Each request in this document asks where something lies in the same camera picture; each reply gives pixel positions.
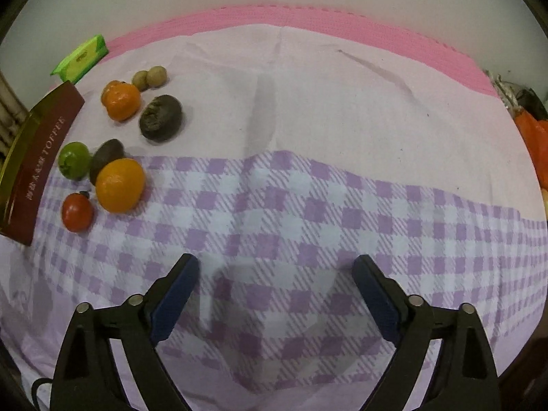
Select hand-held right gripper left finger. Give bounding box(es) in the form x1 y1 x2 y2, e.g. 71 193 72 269
50 253 200 411

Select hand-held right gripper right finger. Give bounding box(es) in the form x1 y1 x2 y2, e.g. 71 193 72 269
352 254 502 411

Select large orange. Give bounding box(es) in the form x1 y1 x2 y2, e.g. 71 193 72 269
95 158 146 214

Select red tomato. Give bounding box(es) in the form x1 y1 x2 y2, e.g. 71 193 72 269
62 191 94 234

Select small dark brown fruit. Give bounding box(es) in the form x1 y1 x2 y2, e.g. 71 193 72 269
89 139 126 185

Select green round fruit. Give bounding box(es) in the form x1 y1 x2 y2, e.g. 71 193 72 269
58 141 92 180

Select large dark brown fruit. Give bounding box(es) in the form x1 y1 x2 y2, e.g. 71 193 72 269
139 95 185 142

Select maroon candy box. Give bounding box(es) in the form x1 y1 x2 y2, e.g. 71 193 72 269
0 81 85 247

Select small orange tangerine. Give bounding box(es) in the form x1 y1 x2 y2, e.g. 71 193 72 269
105 82 142 122

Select purple checked bed sheet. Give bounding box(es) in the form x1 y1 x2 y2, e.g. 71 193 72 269
0 23 548 411

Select orange fruit with dark stem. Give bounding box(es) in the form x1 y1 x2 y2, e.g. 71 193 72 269
101 80 129 105

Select orange carrots at edge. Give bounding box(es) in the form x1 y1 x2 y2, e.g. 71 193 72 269
514 111 548 189

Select crumpled foil wrapper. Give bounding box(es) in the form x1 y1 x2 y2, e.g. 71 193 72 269
483 69 521 110

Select dark bag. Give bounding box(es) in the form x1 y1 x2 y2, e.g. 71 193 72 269
516 88 548 121

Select beige bamboo slats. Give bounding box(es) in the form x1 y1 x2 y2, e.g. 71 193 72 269
0 71 33 163

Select green tissue pack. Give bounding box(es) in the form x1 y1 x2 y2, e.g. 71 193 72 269
50 35 108 84

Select pink blanket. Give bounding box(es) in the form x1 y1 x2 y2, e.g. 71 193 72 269
105 5 499 95

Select black cable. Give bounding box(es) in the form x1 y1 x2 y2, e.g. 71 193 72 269
32 377 54 407

